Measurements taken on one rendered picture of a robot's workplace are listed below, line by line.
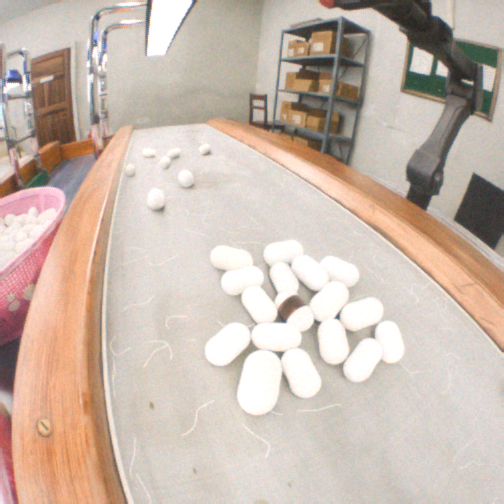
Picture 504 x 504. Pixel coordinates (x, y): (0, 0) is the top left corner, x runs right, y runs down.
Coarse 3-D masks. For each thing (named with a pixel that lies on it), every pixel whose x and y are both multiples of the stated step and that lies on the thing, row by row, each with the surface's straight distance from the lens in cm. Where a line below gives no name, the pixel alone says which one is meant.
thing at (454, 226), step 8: (368, 176) 86; (376, 176) 90; (384, 184) 83; (392, 184) 87; (400, 192) 82; (432, 208) 82; (440, 216) 77; (448, 224) 75; (456, 224) 79; (456, 232) 72; (464, 232) 76; (472, 240) 74; (480, 240) 79; (480, 248) 73; (488, 248) 78; (488, 256) 72; (496, 256) 76; (496, 264) 71
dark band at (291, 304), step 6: (288, 300) 16; (294, 300) 16; (300, 300) 16; (282, 306) 16; (288, 306) 16; (294, 306) 16; (300, 306) 16; (282, 312) 16; (288, 312) 16; (282, 318) 16
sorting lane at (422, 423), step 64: (192, 128) 96; (128, 192) 38; (192, 192) 34; (256, 192) 35; (320, 192) 38; (128, 256) 23; (192, 256) 22; (256, 256) 22; (320, 256) 24; (384, 256) 28; (128, 320) 18; (192, 320) 17; (384, 320) 20; (448, 320) 25; (128, 384) 15; (192, 384) 15; (384, 384) 17; (448, 384) 21; (128, 448) 15; (192, 448) 14; (256, 448) 14; (320, 448) 14; (384, 448) 16; (448, 448) 19
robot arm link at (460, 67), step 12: (408, 36) 52; (420, 36) 51; (432, 36) 50; (420, 48) 56; (432, 48) 54; (444, 48) 52; (456, 48) 61; (444, 60) 60; (456, 60) 61; (468, 60) 68; (456, 72) 66; (468, 72) 68; (480, 72) 71; (480, 84) 71; (480, 96) 73; (480, 108) 74
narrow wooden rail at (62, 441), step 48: (96, 192) 33; (96, 240) 23; (48, 288) 20; (96, 288) 19; (48, 336) 17; (96, 336) 17; (48, 384) 15; (96, 384) 15; (48, 432) 14; (96, 432) 13; (48, 480) 14; (96, 480) 13
